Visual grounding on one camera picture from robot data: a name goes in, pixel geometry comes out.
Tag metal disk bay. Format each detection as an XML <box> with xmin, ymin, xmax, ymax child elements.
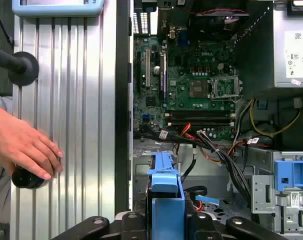
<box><xmin>132</xmin><ymin>139</ymin><xmax>275</xmax><ymax>226</ymax></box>

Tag round black tool blue ring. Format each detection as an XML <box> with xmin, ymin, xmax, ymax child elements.
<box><xmin>10</xmin><ymin>163</ymin><xmax>50</xmax><ymax>190</ymax></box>

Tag metal socket cover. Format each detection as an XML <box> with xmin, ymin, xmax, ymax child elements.
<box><xmin>209</xmin><ymin>76</ymin><xmax>243</xmax><ymax>101</ymax></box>

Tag black round knob with rod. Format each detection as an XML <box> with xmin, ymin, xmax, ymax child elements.
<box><xmin>0</xmin><ymin>45</ymin><xmax>40</xmax><ymax>88</ymax></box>

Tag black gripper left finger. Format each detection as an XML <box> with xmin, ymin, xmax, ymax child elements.
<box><xmin>51</xmin><ymin>211</ymin><xmax>149</xmax><ymax>240</ymax></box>

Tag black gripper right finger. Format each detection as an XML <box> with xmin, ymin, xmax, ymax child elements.
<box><xmin>187</xmin><ymin>212</ymin><xmax>289</xmax><ymax>240</ymax></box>

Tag black flat data wire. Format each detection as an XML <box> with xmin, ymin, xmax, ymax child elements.
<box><xmin>179</xmin><ymin>146</ymin><xmax>200</xmax><ymax>184</ymax></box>

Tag black case fan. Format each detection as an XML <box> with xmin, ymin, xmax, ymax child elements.
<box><xmin>188</xmin><ymin>8</ymin><xmax>250</xmax><ymax>42</ymax></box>

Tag white expansion slot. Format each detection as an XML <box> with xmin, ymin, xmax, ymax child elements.
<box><xmin>145</xmin><ymin>48</ymin><xmax>152</xmax><ymax>88</ymax></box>

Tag thin orange wire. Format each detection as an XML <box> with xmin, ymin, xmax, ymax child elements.
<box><xmin>198</xmin><ymin>146</ymin><xmax>224</xmax><ymax>169</ymax></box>

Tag open black PC case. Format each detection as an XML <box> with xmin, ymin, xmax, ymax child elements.
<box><xmin>115</xmin><ymin>0</ymin><xmax>303</xmax><ymax>240</ymax></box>

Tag green motherboard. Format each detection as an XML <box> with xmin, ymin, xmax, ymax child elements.
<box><xmin>133</xmin><ymin>34</ymin><xmax>240</xmax><ymax>141</ymax></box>

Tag pale blue teach pendant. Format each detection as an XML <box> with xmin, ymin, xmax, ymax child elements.
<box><xmin>11</xmin><ymin>0</ymin><xmax>104</xmax><ymax>18</ymax></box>

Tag CPU socket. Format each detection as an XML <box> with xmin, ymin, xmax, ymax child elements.
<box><xmin>188</xmin><ymin>78</ymin><xmax>211</xmax><ymax>99</ymax></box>

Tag blue plastic drive latch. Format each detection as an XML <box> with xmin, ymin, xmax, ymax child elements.
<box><xmin>273</xmin><ymin>154</ymin><xmax>303</xmax><ymax>189</ymax></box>

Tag silver power supply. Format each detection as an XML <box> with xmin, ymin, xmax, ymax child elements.
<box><xmin>273</xmin><ymin>0</ymin><xmax>303</xmax><ymax>89</ymax></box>

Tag red yellow power wire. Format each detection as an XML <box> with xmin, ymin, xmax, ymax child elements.
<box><xmin>180</xmin><ymin>121</ymin><xmax>193</xmax><ymax>138</ymax></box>

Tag black RAM slot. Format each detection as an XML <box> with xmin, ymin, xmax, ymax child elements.
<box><xmin>165</xmin><ymin>111</ymin><xmax>236</xmax><ymax>119</ymax></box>
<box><xmin>166</xmin><ymin>119</ymin><xmax>236</xmax><ymax>127</ymax></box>

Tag black expansion slot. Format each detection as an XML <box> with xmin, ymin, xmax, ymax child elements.
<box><xmin>159</xmin><ymin>52</ymin><xmax>167</xmax><ymax>101</ymax></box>

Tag grey wire bundle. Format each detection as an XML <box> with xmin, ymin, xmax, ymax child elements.
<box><xmin>232</xmin><ymin>98</ymin><xmax>253</xmax><ymax>142</ymax></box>

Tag person's right hand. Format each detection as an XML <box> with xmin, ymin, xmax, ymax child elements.
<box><xmin>0</xmin><ymin>101</ymin><xmax>65</xmax><ymax>181</ymax></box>

